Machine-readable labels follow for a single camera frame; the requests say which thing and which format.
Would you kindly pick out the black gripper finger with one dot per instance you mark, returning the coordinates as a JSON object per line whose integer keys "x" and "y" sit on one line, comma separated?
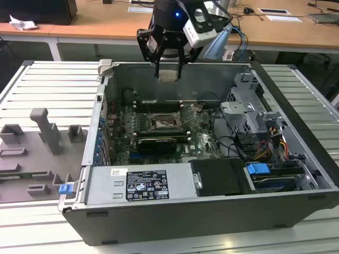
{"x": 180, "y": 66}
{"x": 142, "y": 42}

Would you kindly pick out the silver square CPU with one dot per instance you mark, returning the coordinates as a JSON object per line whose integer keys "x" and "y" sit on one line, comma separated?
{"x": 167, "y": 76}

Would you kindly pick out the black RAM slot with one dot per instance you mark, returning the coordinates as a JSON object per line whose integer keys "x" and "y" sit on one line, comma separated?
{"x": 182, "y": 137}
{"x": 159, "y": 102}
{"x": 164, "y": 130}
{"x": 159, "y": 107}
{"x": 164, "y": 135}
{"x": 159, "y": 110}

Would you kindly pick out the metal CPU socket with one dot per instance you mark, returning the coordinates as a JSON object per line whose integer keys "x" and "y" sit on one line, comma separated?
{"x": 164, "y": 123}

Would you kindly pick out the wooden desk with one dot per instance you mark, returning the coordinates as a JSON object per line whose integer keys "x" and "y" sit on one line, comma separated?
{"x": 106, "y": 21}

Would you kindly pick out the grey metal disk bay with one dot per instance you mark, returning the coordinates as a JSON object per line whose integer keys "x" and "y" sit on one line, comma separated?
{"x": 243, "y": 116}

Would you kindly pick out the green motherboard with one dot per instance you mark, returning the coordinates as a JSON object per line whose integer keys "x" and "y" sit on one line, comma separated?
{"x": 205, "y": 144}

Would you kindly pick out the black graphics card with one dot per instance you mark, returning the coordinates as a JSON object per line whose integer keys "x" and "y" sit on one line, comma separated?
{"x": 156, "y": 145}

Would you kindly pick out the white paper sheet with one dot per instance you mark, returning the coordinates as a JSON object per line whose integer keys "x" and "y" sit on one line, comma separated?
{"x": 284, "y": 18}

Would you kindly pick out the black plastic shroud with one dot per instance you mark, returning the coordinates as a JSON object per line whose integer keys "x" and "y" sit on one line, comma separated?
{"x": 219, "y": 177}

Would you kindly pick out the crumpled white paper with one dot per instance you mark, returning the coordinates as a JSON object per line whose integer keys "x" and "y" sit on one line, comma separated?
{"x": 22, "y": 23}

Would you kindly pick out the blue disk carrier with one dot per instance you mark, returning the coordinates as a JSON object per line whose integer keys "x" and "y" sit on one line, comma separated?
{"x": 256, "y": 168}

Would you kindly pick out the grey labelled power supply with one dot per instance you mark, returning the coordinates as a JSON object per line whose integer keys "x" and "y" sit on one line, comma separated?
{"x": 106, "y": 185}

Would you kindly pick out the black disk drive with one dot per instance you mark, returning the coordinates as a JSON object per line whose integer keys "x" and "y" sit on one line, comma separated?
{"x": 278, "y": 181}

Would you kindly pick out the grey parts rack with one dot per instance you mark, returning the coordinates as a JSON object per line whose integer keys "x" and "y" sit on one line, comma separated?
{"x": 31, "y": 158}

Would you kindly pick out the blue plastic case latch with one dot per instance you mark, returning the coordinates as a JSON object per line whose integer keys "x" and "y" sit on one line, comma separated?
{"x": 65, "y": 189}

